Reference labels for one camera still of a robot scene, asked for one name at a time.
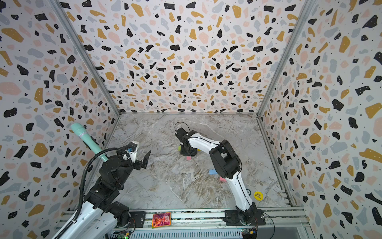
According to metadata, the colourful card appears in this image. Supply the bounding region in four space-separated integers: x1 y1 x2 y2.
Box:
151 212 172 229

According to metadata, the mint green toy microphone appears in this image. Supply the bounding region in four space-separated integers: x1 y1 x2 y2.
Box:
71 123 102 154

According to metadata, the blue block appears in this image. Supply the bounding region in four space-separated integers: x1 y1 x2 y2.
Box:
209 169 217 175

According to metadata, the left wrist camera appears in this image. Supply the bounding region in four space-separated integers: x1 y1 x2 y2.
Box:
127 141 139 152

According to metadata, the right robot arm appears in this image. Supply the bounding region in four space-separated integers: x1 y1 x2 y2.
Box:
175 128 265 225

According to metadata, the yellow round sticker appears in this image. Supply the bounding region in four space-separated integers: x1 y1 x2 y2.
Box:
254 191 264 201

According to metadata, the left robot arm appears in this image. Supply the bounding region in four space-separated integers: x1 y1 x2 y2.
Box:
54 141 151 239

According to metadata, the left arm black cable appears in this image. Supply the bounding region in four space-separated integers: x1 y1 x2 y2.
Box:
55 147 132 239

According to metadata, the aluminium front rail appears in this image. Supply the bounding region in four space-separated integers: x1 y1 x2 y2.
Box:
56 207 311 239

